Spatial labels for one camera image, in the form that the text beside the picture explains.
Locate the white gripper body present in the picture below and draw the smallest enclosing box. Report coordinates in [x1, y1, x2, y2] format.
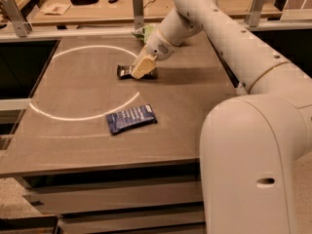
[145, 28, 178, 61]

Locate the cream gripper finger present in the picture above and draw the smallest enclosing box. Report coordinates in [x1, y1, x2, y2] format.
[132, 55, 156, 79]
[133, 46, 147, 66]

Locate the chocolate rxbar dark wrapper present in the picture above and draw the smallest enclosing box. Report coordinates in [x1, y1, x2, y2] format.
[117, 65, 158, 79]

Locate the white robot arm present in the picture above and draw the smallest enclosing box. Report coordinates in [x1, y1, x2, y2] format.
[132, 0, 312, 234]

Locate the blueberry rxbar blue wrapper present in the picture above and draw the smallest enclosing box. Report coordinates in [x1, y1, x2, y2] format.
[105, 104, 157, 135]

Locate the green chip bag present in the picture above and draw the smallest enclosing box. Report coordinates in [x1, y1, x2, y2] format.
[132, 23, 157, 44]

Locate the small black device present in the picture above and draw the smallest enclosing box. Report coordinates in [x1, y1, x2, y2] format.
[108, 0, 118, 4]

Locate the black oblong object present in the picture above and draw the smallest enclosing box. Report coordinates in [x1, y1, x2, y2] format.
[70, 0, 99, 6]

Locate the paper packet on desk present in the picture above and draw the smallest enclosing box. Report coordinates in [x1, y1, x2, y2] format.
[43, 3, 70, 16]

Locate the upper grey drawer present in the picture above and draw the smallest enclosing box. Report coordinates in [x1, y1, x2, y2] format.
[24, 177, 203, 215]

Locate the grey drawer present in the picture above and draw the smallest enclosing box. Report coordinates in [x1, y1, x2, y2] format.
[24, 177, 203, 215]
[60, 207, 206, 234]

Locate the lower grey drawer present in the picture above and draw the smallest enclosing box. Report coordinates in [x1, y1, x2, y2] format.
[60, 207, 206, 234]

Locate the grey metal bracket middle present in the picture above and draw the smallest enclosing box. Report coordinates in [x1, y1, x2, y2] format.
[133, 0, 144, 29]

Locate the grey metal bracket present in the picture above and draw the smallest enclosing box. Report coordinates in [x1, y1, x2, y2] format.
[133, 0, 144, 29]
[245, 0, 265, 27]
[0, 0, 32, 37]

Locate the grey metal bracket right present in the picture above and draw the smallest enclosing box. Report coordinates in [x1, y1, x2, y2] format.
[245, 0, 265, 27]

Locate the grey metal bracket left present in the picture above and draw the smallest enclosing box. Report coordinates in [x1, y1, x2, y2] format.
[0, 0, 32, 37]

